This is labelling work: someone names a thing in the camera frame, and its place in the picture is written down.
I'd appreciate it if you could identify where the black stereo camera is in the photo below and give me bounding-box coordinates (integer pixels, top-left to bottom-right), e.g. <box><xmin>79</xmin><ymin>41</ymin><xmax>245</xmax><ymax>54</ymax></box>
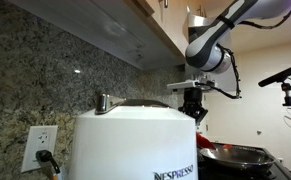
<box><xmin>257</xmin><ymin>63</ymin><xmax>291</xmax><ymax>88</ymax></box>

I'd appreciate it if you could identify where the Nespresso coffee machine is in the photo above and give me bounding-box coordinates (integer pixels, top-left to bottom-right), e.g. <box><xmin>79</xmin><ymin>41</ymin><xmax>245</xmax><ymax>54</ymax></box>
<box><xmin>68</xmin><ymin>93</ymin><xmax>199</xmax><ymax>180</ymax></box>

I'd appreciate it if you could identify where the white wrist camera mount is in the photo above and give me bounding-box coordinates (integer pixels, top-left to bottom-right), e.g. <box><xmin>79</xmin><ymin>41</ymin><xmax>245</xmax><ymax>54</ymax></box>
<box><xmin>166</xmin><ymin>79</ymin><xmax>216</xmax><ymax>91</ymax></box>

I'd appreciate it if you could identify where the orange silicone spatula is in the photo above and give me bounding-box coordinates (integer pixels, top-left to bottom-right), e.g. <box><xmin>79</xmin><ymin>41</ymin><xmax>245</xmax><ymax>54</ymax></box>
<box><xmin>195</xmin><ymin>132</ymin><xmax>217</xmax><ymax>151</ymax></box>

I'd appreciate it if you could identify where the stainless steel pan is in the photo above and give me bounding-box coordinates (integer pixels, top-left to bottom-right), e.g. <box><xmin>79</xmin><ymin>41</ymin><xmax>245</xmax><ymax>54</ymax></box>
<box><xmin>199</xmin><ymin>145</ymin><xmax>278</xmax><ymax>174</ymax></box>

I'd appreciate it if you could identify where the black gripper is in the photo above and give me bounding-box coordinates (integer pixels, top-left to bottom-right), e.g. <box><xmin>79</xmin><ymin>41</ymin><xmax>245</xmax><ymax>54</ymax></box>
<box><xmin>178</xmin><ymin>87</ymin><xmax>209</xmax><ymax>127</ymax></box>

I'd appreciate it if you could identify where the wooden upper cabinet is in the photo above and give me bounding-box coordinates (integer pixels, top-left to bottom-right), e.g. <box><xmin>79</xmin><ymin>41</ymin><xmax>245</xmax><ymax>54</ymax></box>
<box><xmin>8</xmin><ymin>0</ymin><xmax>191</xmax><ymax>72</ymax></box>

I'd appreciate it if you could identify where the black power plug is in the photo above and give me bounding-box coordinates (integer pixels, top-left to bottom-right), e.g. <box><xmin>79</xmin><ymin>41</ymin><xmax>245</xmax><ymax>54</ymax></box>
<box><xmin>34</xmin><ymin>149</ymin><xmax>62</xmax><ymax>175</ymax></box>

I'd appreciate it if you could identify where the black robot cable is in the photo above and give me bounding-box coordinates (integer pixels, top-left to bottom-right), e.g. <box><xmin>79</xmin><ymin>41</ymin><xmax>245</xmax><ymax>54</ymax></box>
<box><xmin>198</xmin><ymin>3</ymin><xmax>291</xmax><ymax>100</ymax></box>

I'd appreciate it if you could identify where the white wall outlet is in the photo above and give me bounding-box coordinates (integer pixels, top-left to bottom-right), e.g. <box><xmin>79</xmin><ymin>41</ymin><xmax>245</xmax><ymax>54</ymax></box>
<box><xmin>20</xmin><ymin>125</ymin><xmax>59</xmax><ymax>173</ymax></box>

